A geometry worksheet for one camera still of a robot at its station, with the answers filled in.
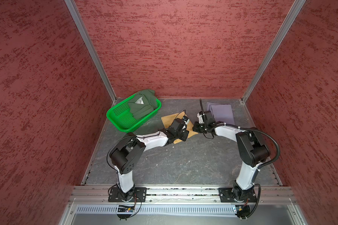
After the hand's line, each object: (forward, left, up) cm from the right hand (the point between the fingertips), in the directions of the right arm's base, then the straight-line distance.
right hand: (192, 129), depth 98 cm
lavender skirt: (+15, -25, 0) cm, 29 cm away
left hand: (-5, +5, +4) cm, 8 cm away
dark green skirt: (+23, +37, +4) cm, 44 cm away
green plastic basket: (+14, +55, -1) cm, 57 cm away
